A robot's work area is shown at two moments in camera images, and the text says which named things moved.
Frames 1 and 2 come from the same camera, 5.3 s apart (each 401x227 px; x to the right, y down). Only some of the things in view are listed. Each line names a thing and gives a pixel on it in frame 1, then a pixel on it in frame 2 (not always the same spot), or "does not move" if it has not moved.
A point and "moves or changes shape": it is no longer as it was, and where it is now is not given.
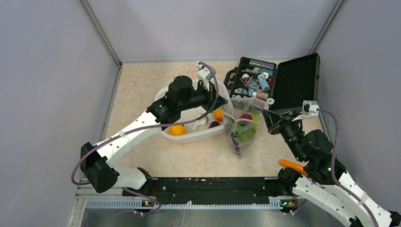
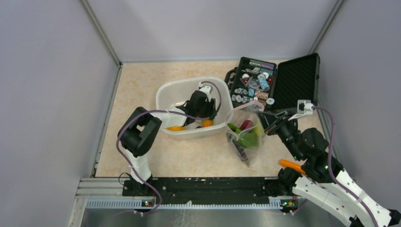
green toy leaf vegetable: [246, 133] moves or changes shape
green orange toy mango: [218, 113] → [207, 122]
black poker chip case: [284, 86] does not move
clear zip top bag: [243, 118] moves or changes shape
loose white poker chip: [270, 100] does not move
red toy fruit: [246, 116] → [246, 124]
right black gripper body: [287, 126] does not move
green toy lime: [256, 117] → [258, 131]
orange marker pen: [293, 165] does not move
